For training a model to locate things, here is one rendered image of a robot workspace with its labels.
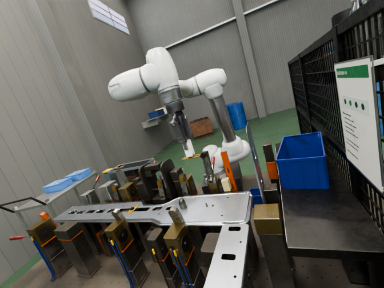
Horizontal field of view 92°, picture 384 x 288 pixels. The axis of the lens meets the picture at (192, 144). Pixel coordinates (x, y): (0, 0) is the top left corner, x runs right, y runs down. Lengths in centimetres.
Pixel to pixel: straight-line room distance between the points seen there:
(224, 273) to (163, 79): 66
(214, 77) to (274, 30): 769
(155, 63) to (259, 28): 818
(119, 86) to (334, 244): 84
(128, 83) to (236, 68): 789
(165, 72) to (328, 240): 72
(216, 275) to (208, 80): 102
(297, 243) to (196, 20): 882
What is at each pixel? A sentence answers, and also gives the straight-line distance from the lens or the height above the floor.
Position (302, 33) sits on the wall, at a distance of 904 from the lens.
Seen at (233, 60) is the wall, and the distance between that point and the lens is 858.
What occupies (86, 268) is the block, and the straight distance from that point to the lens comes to 141.
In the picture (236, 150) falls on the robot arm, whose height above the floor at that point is 103.
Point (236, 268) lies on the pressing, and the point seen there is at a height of 100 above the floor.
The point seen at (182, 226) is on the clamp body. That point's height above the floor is 104.
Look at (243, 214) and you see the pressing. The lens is 81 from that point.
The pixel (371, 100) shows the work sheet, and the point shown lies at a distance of 54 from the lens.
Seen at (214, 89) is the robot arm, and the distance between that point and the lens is 127.
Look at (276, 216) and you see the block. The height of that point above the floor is 106.
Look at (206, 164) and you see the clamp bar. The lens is 98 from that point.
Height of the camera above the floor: 147
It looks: 12 degrees down
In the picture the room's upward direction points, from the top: 18 degrees counter-clockwise
